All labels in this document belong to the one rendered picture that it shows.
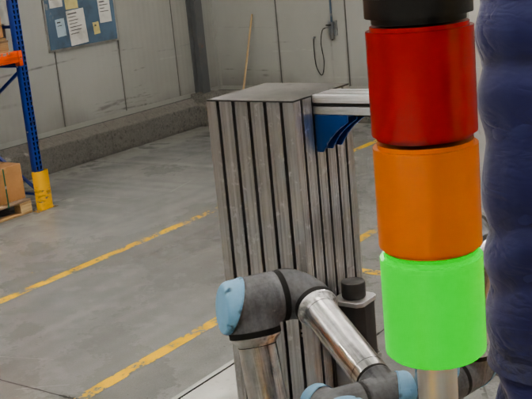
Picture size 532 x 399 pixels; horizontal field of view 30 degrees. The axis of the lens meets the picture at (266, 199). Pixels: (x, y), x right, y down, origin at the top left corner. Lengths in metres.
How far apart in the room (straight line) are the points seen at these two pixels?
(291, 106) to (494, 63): 0.67
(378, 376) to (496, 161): 0.51
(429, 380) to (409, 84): 0.15
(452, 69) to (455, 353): 0.13
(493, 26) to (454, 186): 1.20
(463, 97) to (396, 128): 0.03
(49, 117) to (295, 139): 10.04
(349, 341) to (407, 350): 1.55
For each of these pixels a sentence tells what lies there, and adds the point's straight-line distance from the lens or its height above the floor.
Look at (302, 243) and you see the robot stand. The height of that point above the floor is 1.70.
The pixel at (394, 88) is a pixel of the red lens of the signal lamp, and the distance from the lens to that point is 0.45.
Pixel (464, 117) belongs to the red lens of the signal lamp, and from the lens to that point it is 0.46.
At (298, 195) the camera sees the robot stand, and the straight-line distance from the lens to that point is 2.26.
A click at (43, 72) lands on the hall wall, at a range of 12.12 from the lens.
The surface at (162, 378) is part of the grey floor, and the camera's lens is 5.88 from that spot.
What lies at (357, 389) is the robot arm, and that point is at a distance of 1.92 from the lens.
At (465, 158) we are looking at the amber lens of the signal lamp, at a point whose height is 2.26.
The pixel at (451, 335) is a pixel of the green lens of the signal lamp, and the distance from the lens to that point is 0.48.
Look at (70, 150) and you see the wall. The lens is 12.23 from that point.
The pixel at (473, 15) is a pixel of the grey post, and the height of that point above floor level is 1.93.
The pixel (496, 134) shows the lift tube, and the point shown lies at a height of 2.03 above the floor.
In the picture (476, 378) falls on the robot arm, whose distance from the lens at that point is 2.74.
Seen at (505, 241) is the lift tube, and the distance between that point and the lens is 1.72.
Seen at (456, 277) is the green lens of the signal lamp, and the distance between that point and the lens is 0.47.
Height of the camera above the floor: 2.36
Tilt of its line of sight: 14 degrees down
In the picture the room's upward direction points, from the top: 5 degrees counter-clockwise
